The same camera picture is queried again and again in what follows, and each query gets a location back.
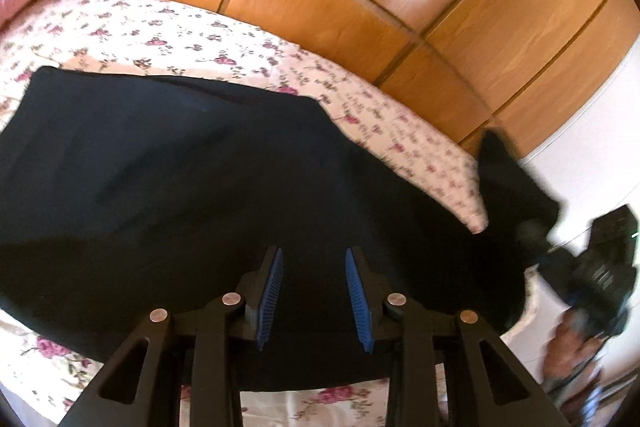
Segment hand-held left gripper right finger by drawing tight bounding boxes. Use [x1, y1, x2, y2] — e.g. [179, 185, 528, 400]
[345, 246, 571, 427]

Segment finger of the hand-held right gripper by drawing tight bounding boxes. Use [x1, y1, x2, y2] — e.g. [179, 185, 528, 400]
[519, 218, 557, 269]

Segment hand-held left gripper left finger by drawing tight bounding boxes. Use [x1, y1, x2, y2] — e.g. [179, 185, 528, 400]
[60, 246, 286, 427]

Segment black pants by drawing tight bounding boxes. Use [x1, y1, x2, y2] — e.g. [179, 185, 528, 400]
[0, 66, 563, 394]

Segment person's right hand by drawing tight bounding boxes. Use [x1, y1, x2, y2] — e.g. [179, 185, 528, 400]
[542, 306, 609, 389]

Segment floral bedsheet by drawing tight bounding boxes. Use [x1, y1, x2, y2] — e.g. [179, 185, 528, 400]
[0, 0, 491, 427]

